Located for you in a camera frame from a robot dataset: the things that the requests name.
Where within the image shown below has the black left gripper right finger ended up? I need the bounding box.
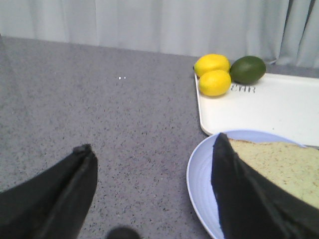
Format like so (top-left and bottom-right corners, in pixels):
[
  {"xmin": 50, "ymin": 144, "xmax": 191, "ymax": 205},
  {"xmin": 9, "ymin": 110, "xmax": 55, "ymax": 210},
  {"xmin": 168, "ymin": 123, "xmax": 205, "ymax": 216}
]
[{"xmin": 211, "ymin": 133, "xmax": 319, "ymax": 239}]

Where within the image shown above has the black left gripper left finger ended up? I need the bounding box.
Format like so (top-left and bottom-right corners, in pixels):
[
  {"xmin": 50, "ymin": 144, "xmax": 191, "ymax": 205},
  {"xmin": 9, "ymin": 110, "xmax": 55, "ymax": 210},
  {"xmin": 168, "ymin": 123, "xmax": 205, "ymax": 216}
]
[{"xmin": 0, "ymin": 144, "xmax": 98, "ymax": 239}]

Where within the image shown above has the light blue round plate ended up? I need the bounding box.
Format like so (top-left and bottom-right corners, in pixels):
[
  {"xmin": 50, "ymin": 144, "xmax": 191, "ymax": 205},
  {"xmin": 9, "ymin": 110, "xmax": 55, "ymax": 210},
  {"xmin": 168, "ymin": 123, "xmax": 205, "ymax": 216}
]
[{"xmin": 186, "ymin": 129, "xmax": 305, "ymax": 239}]

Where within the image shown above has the bread slice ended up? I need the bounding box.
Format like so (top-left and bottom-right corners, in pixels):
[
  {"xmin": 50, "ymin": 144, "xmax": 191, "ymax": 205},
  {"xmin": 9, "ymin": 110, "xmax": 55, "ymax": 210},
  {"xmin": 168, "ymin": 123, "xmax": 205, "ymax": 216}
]
[{"xmin": 229, "ymin": 139, "xmax": 319, "ymax": 208}]

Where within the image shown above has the white rectangular tray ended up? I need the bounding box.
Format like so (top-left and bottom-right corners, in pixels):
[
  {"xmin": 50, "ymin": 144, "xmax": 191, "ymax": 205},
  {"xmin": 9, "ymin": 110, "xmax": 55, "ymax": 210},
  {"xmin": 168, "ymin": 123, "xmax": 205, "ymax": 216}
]
[{"xmin": 196, "ymin": 73, "xmax": 319, "ymax": 146}]

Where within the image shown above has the front yellow lemon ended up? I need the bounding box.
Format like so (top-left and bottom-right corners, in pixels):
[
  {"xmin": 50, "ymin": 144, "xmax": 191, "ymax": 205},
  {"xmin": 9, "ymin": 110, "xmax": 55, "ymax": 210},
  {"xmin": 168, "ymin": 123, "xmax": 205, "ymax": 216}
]
[{"xmin": 198, "ymin": 70, "xmax": 231, "ymax": 97}]

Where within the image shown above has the yellow lemon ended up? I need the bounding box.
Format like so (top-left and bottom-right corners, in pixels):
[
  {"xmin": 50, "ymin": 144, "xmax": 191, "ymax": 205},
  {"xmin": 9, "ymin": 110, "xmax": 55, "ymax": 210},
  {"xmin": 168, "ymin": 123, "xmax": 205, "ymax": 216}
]
[
  {"xmin": 198, "ymin": 70, "xmax": 231, "ymax": 97},
  {"xmin": 193, "ymin": 54, "xmax": 230, "ymax": 77}
]

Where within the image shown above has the green lime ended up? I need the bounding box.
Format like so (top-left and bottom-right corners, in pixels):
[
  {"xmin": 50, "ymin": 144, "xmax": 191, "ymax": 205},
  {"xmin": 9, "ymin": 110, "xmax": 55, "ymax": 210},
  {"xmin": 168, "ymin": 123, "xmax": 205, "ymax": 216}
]
[{"xmin": 229, "ymin": 56, "xmax": 267, "ymax": 85}]

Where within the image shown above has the rear yellow lemon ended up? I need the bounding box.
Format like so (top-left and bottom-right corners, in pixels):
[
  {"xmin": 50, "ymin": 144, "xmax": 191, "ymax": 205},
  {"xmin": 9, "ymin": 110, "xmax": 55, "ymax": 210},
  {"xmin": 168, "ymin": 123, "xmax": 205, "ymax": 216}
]
[{"xmin": 193, "ymin": 54, "xmax": 230, "ymax": 77}]

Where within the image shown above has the white curtain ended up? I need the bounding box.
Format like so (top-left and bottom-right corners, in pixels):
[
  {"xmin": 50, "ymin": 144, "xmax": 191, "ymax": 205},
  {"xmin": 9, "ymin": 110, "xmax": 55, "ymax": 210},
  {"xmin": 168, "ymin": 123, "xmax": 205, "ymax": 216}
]
[{"xmin": 0, "ymin": 0, "xmax": 319, "ymax": 69}]

